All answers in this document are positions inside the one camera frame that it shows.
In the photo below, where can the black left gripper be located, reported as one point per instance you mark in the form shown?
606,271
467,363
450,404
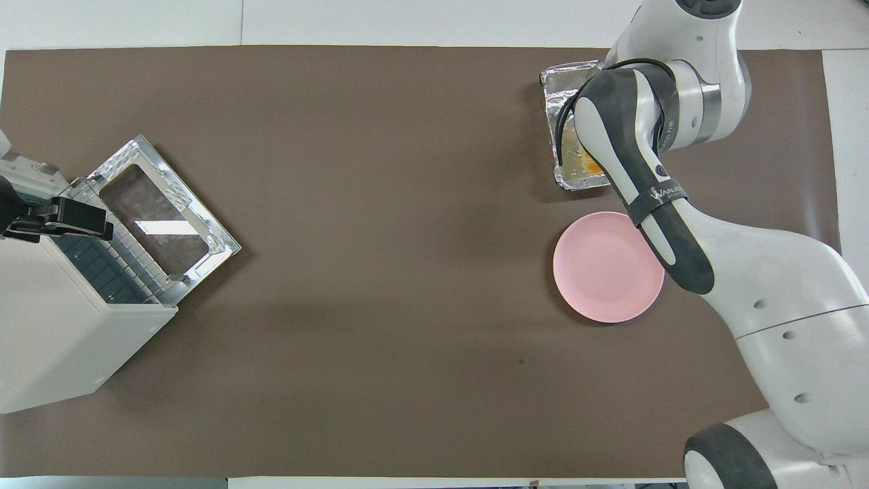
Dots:
13,212

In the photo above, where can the aluminium foil tray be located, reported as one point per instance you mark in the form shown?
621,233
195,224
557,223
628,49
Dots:
560,85

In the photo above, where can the sliced orange bread loaf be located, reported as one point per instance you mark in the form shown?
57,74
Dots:
589,166

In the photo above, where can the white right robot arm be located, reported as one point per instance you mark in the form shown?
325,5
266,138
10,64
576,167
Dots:
781,292

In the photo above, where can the glass oven door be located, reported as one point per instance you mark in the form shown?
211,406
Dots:
156,217

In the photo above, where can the white toaster oven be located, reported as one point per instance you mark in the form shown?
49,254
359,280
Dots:
54,326

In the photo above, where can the brown paper table mat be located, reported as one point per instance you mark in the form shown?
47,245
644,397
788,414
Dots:
339,272

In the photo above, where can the pink round plate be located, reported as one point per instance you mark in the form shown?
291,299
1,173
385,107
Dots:
597,272

